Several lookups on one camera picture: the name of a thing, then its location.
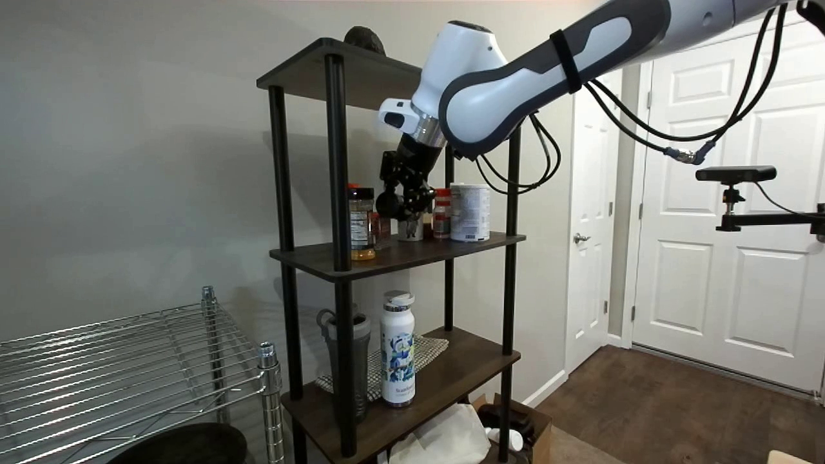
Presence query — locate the dark lumpy object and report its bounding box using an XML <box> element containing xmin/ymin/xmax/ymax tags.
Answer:
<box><xmin>344</xmin><ymin>26</ymin><xmax>387</xmax><ymax>56</ymax></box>

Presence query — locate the black round pan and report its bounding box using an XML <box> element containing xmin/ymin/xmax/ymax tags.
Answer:
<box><xmin>105</xmin><ymin>422</ymin><xmax>249</xmax><ymax>464</ymax></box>

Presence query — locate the black cable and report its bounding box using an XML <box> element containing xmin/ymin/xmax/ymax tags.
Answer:
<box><xmin>753</xmin><ymin>182</ymin><xmax>801</xmax><ymax>215</ymax></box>

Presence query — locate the spice jar with black lid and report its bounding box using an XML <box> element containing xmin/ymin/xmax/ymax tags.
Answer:
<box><xmin>347</xmin><ymin>183</ymin><xmax>377</xmax><ymax>262</ymax></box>

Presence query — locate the cardboard box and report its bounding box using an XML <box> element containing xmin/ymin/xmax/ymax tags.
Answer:
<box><xmin>472</xmin><ymin>392</ymin><xmax>554</xmax><ymax>464</ymax></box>

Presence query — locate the checked cloth mat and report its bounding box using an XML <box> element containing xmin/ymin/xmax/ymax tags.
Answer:
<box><xmin>314</xmin><ymin>334</ymin><xmax>451</xmax><ymax>401</ymax></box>

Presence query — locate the white panel door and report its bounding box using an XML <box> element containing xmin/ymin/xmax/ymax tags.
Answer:
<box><xmin>565</xmin><ymin>70</ymin><xmax>624</xmax><ymax>376</ymax></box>
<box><xmin>631</xmin><ymin>18</ymin><xmax>825</xmax><ymax>395</ymax></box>

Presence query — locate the grey shaker bottle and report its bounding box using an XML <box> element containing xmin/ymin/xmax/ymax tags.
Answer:
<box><xmin>316</xmin><ymin>307</ymin><xmax>372</xmax><ymax>421</ymax></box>

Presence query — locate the red lid spice bottle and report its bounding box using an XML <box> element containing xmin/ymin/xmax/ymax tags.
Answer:
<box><xmin>432</xmin><ymin>188</ymin><xmax>452</xmax><ymax>240</ymax></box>

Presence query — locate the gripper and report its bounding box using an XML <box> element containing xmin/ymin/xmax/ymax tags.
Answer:
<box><xmin>376</xmin><ymin>131</ymin><xmax>446</xmax><ymax>220</ymax></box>

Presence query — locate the small red sauce bottle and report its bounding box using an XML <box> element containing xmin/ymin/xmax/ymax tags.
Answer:
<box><xmin>371</xmin><ymin>213</ymin><xmax>393</xmax><ymax>249</ymax></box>

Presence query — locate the dark wooden shelf unit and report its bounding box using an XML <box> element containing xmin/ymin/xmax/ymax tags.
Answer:
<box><xmin>257</xmin><ymin>37</ymin><xmax>527</xmax><ymax>464</ymax></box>

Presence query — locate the camera on mount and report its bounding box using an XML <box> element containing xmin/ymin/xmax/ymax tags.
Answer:
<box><xmin>694</xmin><ymin>165</ymin><xmax>825</xmax><ymax>244</ymax></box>

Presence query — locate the chrome wire rack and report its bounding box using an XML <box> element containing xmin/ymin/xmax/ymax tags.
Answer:
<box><xmin>0</xmin><ymin>285</ymin><xmax>285</xmax><ymax>464</ymax></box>

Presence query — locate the white floral water bottle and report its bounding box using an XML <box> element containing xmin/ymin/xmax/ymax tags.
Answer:
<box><xmin>380</xmin><ymin>290</ymin><xmax>417</xmax><ymax>409</ymax></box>

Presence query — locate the white round canister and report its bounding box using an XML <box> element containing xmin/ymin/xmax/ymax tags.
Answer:
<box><xmin>449</xmin><ymin>182</ymin><xmax>491</xmax><ymax>244</ymax></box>

